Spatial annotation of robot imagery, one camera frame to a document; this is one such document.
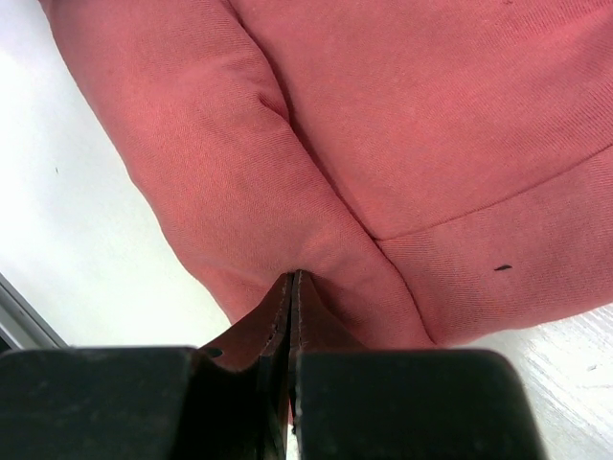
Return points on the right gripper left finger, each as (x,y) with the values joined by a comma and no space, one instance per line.
(245,372)

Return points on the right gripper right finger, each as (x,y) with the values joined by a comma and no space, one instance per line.
(313,329)

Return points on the red t shirt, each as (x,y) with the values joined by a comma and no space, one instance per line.
(442,168)

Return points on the aluminium mounting rail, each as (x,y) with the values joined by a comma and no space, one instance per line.
(22,328)

